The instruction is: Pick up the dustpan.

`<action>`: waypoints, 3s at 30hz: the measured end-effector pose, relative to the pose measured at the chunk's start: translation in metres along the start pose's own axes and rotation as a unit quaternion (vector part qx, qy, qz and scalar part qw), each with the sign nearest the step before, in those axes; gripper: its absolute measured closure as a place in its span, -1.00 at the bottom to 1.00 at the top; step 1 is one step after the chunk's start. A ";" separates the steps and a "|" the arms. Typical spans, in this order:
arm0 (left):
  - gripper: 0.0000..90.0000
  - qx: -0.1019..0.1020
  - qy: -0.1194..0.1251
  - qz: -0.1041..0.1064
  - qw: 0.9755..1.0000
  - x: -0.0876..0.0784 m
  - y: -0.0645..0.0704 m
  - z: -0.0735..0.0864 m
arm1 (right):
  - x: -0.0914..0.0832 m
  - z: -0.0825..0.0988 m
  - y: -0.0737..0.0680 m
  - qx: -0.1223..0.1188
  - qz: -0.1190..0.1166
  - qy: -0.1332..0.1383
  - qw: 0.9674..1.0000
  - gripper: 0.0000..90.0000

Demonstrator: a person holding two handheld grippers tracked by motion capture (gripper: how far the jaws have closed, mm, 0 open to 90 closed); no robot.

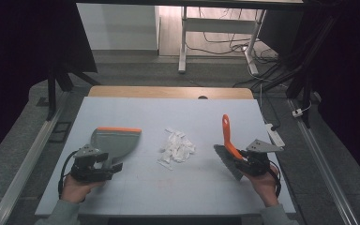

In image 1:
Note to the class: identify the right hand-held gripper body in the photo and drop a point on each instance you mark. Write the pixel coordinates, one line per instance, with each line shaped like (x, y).
(258, 162)

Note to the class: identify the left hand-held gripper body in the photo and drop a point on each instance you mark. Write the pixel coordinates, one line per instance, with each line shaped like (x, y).
(86, 170)

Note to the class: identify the grey dustpan with orange edge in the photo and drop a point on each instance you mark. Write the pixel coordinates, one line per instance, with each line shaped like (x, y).
(115, 142)

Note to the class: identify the pile of white paper scraps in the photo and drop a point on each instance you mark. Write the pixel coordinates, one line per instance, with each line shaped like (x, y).
(177, 148)

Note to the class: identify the person's left hand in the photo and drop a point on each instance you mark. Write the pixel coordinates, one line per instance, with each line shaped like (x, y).
(76, 189)

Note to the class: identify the person's right hand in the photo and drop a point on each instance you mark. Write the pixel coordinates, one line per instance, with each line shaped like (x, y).
(264, 187)

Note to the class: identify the white power strip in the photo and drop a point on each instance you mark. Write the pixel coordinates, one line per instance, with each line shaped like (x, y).
(275, 136)

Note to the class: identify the small white connector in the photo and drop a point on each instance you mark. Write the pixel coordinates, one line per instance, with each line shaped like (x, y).
(297, 112)

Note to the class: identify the black stand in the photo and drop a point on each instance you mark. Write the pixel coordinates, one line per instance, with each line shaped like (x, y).
(304, 78)
(59, 84)

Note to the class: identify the wooden table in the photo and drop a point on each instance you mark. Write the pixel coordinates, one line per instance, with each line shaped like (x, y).
(168, 92)

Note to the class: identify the dark curtain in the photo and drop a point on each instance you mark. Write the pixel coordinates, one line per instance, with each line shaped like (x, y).
(18, 62)
(350, 93)

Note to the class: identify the white cabinet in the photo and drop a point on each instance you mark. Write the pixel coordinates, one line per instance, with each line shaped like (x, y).
(117, 26)

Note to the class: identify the metal floor rail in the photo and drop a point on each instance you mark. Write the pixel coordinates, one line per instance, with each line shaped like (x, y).
(322, 162)
(28, 159)

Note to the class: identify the white desk frame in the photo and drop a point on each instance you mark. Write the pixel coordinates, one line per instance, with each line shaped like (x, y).
(218, 25)

